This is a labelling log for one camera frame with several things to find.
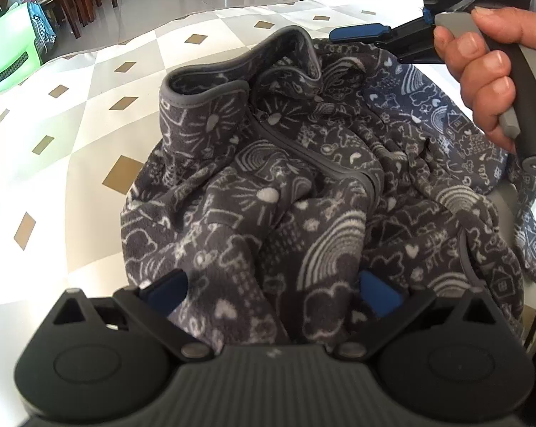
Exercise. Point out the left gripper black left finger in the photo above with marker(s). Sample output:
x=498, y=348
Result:
x=149, y=308

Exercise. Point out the dark grey patterned fleece jacket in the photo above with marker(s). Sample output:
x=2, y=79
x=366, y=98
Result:
x=283, y=173

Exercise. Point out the checkered diamond tablecloth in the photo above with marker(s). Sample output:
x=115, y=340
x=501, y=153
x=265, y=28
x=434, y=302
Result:
x=74, y=137

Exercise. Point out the green plastic stool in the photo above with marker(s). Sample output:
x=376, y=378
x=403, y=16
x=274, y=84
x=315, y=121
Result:
x=18, y=55

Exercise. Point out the person's right hand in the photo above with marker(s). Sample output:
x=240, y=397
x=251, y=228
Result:
x=484, y=75

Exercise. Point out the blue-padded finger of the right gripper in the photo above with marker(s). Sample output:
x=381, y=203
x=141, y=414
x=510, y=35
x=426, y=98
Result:
x=361, y=32

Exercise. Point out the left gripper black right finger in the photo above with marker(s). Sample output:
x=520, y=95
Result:
x=395, y=310

